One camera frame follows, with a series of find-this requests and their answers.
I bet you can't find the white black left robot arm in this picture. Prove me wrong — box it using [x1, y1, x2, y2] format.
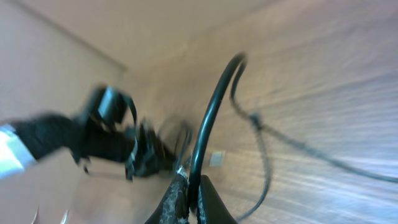
[1, 86, 178, 180]

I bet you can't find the black USB cable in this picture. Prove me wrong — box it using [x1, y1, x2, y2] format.
[187, 52, 248, 212]

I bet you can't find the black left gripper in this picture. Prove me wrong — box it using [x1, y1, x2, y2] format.
[124, 119, 177, 180]

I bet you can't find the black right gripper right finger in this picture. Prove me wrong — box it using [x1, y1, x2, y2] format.
[197, 175, 238, 224]

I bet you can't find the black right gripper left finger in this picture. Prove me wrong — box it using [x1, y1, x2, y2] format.
[145, 169, 189, 224]

